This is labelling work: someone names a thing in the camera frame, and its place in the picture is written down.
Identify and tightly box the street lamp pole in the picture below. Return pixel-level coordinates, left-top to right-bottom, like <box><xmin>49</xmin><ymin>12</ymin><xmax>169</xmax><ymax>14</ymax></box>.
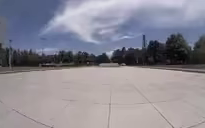
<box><xmin>7</xmin><ymin>39</ymin><xmax>14</xmax><ymax>70</ymax></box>

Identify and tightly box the pale concrete slab plaza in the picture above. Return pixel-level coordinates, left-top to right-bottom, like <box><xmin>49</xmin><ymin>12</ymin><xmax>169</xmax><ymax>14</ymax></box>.
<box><xmin>0</xmin><ymin>65</ymin><xmax>205</xmax><ymax>128</ymax></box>

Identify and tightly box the tall pole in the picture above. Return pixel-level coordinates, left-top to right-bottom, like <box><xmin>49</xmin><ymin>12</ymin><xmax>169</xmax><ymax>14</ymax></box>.
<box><xmin>141</xmin><ymin>33</ymin><xmax>147</xmax><ymax>66</ymax></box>

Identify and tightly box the row of dark trees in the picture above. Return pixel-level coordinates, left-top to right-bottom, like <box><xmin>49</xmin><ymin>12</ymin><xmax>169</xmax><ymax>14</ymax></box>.
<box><xmin>0</xmin><ymin>32</ymin><xmax>205</xmax><ymax>67</ymax></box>

